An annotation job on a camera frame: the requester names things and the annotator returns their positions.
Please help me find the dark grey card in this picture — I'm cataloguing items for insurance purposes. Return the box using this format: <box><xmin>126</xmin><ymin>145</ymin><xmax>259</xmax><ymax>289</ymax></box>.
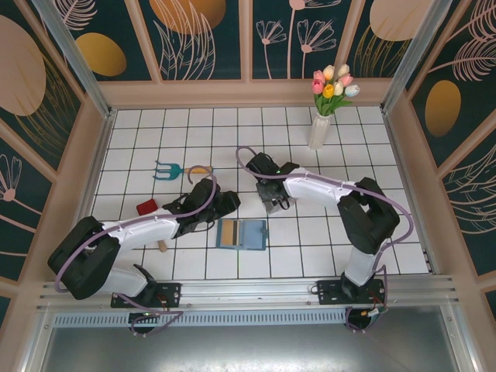
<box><xmin>257</xmin><ymin>181</ymin><xmax>286</xmax><ymax>216</ymax></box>

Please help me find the gold card with dark stripe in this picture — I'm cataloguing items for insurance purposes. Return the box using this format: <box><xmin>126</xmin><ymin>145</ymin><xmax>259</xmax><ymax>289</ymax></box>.
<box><xmin>220</xmin><ymin>220</ymin><xmax>242</xmax><ymax>246</ymax></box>

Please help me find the white ribbed vase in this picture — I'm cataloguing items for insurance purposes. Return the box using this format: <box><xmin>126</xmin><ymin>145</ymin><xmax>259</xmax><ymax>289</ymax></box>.
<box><xmin>308</xmin><ymin>112</ymin><xmax>330</xmax><ymax>150</ymax></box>

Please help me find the pastel tulip bouquet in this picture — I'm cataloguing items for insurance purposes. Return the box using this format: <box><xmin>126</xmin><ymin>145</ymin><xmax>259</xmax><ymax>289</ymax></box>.
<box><xmin>312</xmin><ymin>64</ymin><xmax>362</xmax><ymax>116</ymax></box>

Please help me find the grey metal sheet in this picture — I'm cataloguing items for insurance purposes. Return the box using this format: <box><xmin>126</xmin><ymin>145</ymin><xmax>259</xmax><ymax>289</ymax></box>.
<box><xmin>38</xmin><ymin>326</ymin><xmax>477</xmax><ymax>372</ymax></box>

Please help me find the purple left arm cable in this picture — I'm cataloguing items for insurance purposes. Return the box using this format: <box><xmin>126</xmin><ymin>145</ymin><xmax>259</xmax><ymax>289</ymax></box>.
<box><xmin>55</xmin><ymin>164</ymin><xmax>218</xmax><ymax>292</ymax></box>

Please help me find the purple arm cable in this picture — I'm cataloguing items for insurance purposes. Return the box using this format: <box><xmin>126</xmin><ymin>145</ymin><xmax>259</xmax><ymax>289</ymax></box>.
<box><xmin>235</xmin><ymin>146</ymin><xmax>414</xmax><ymax>280</ymax></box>
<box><xmin>55</xmin><ymin>164</ymin><xmax>218</xmax><ymax>292</ymax></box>

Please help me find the teal garden fork orange handle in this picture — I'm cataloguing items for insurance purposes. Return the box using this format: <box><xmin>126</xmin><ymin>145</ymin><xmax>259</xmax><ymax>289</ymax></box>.
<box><xmin>153</xmin><ymin>159</ymin><xmax>213</xmax><ymax>182</ymax></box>

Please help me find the red toy spade wooden handle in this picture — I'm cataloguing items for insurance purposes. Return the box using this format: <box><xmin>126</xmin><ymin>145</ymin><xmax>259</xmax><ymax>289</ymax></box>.
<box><xmin>136</xmin><ymin>198</ymin><xmax>168</xmax><ymax>253</ymax></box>

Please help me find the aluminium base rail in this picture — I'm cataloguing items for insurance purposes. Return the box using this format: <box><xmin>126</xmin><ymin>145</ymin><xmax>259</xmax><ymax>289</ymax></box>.
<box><xmin>36</xmin><ymin>274</ymin><xmax>464</xmax><ymax>311</ymax></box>

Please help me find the slotted grey cable duct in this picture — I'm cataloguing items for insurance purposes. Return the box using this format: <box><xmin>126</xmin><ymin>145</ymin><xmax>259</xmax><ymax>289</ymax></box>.
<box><xmin>52</xmin><ymin>312</ymin><xmax>350</xmax><ymax>327</ymax></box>

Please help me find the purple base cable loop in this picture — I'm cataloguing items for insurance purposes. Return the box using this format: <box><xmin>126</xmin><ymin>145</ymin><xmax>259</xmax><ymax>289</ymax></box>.
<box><xmin>115</xmin><ymin>301</ymin><xmax>185</xmax><ymax>338</ymax></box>
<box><xmin>346</xmin><ymin>305</ymin><xmax>388</xmax><ymax>334</ymax></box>

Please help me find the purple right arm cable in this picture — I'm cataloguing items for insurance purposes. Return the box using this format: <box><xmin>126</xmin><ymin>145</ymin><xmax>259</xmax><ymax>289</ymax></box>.
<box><xmin>235</xmin><ymin>146</ymin><xmax>414</xmax><ymax>280</ymax></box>

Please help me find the aluminium frame post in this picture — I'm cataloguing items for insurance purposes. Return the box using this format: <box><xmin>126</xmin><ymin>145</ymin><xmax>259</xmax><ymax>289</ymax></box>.
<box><xmin>381</xmin><ymin>0</ymin><xmax>464</xmax><ymax>113</ymax></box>
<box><xmin>29</xmin><ymin>0</ymin><xmax>117</xmax><ymax>119</ymax></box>

